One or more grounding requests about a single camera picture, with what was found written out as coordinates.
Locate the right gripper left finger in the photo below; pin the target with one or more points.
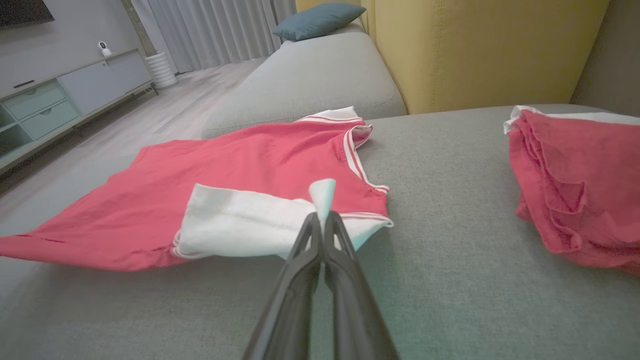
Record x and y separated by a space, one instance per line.
290 310

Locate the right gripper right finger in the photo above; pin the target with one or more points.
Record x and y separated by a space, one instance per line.
355 315

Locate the red t-shirt with white sleeves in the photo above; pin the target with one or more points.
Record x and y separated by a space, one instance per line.
225 160

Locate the red shorts with white stripe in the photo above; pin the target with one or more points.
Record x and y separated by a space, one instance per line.
575 190

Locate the grey fabric sofa seat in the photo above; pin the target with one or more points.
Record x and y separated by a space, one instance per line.
450 280

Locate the grey sofa chaise section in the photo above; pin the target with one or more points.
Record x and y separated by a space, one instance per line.
310 80

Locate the white ribbed cylinder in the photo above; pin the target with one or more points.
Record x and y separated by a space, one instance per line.
161 70

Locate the grey pleated curtain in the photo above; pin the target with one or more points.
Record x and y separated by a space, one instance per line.
215 30

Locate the yellow sofa back cushion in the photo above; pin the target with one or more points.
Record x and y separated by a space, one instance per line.
475 50

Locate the teal throw pillow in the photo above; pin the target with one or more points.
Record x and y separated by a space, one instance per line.
320 20

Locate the grey low tv cabinet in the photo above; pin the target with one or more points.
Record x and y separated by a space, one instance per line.
100 82

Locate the pale green cabinet drawer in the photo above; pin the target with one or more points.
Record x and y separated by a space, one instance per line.
35 100
50 120

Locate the brown curtain panel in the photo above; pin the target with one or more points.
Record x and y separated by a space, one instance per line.
137 25

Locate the black remote control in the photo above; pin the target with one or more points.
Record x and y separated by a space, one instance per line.
24 84

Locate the taupe sofa back cushion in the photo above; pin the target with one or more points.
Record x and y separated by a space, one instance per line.
615 60

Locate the small white security camera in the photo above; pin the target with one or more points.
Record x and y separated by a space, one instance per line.
104 50

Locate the black wall television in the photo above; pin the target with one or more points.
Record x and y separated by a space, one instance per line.
22 10

